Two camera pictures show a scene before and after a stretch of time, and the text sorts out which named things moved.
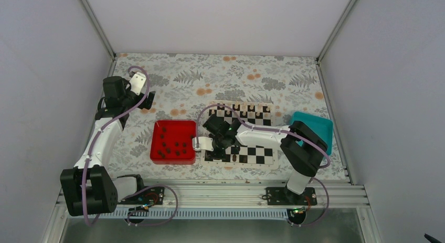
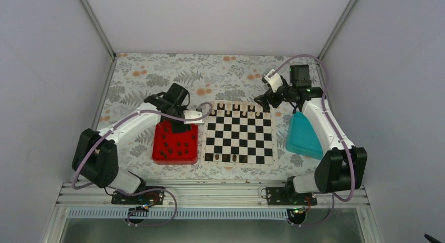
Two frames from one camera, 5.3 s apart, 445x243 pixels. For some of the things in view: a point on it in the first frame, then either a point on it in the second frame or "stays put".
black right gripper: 219,156 to 265,102
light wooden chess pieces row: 239,108 stays put
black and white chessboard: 258,112 stays put
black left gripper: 148,103 to 176,129
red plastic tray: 171,142 stays put
